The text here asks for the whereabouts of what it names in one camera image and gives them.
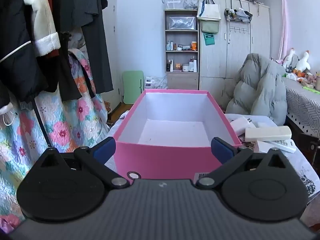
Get pink towel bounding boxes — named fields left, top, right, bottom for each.
left=278, top=0, right=289, bottom=60

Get dark red garment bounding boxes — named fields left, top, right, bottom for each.
left=46, top=0, right=60, bottom=59

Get wooden shelf unit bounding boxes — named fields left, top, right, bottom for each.
left=164, top=9, right=200, bottom=90

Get grey patterned tablecloth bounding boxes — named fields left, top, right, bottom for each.
left=282, top=76, right=320, bottom=138

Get pink cardboard box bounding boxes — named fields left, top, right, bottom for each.
left=112, top=89, right=242, bottom=180

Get white fleece coat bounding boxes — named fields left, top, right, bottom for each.
left=23, top=0, right=61, bottom=57

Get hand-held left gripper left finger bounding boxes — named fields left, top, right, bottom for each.
left=37, top=137, right=130, bottom=190

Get grey puffer jacket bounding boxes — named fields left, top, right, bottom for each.
left=226, top=53, right=288, bottom=126

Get black belt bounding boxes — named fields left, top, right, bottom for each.
left=32, top=97, right=53, bottom=148

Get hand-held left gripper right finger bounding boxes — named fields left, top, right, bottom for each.
left=195, top=137, right=288, bottom=190

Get white printed bedsheet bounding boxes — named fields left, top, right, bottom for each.
left=104, top=112, right=315, bottom=200

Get clear storage box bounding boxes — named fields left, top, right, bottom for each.
left=162, top=0, right=185, bottom=10

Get small white box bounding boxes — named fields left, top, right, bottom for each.
left=254, top=140, right=273, bottom=153

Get small white remote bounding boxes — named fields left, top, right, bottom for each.
left=265, top=139, right=297, bottom=153

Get dark grey garment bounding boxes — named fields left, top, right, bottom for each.
left=72, top=0, right=114, bottom=94

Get teal card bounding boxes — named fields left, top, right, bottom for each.
left=202, top=32, right=216, bottom=46

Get floral quilt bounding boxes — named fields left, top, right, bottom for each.
left=0, top=49, right=109, bottom=233

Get black wire basket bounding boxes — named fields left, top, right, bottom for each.
left=224, top=8, right=253, bottom=23

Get metal hook rack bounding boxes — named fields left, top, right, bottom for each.
left=229, top=26, right=251, bottom=34

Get white power adapter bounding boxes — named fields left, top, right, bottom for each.
left=229, top=116, right=256, bottom=136

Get black coat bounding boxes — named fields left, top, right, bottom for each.
left=0, top=0, right=83, bottom=108

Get green pouch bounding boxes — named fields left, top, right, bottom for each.
left=199, top=20, right=220, bottom=34

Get white tote bag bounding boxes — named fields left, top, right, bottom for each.
left=196, top=0, right=222, bottom=21

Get light wooden wardrobe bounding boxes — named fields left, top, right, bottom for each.
left=197, top=0, right=271, bottom=92

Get cream remote with large screen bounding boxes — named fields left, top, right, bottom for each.
left=244, top=126, right=292, bottom=142

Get clear plastic bag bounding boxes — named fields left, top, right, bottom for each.
left=168, top=16, right=196, bottom=30

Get white and blue tissue packs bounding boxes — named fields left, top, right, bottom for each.
left=145, top=76, right=167, bottom=89

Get green folding table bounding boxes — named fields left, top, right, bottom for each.
left=122, top=70, right=145, bottom=104

